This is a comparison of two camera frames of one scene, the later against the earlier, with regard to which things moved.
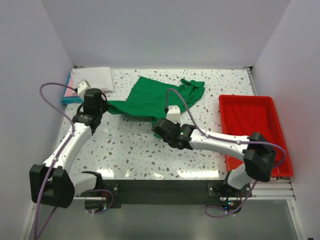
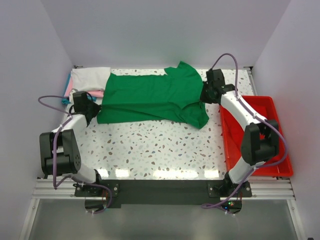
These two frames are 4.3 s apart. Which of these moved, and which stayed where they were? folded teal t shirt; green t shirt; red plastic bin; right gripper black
Moved: green t shirt; right gripper black
Stayed: folded teal t shirt; red plastic bin
